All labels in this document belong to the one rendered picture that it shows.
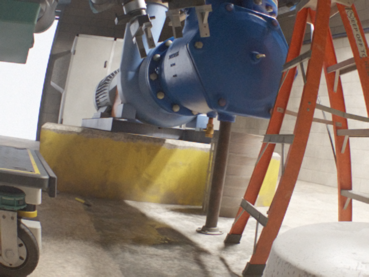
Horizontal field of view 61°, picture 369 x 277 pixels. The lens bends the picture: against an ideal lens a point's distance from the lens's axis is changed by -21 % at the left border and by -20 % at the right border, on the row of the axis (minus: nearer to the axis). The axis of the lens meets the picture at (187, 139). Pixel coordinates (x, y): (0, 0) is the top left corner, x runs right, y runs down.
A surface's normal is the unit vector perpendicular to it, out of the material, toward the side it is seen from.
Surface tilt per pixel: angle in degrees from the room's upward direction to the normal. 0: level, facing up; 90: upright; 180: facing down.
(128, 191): 90
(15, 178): 90
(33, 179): 90
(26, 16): 90
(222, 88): 101
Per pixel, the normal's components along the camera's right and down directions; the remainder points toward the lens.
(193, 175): 0.37, 0.05
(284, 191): 0.08, -0.05
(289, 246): 0.13, -0.99
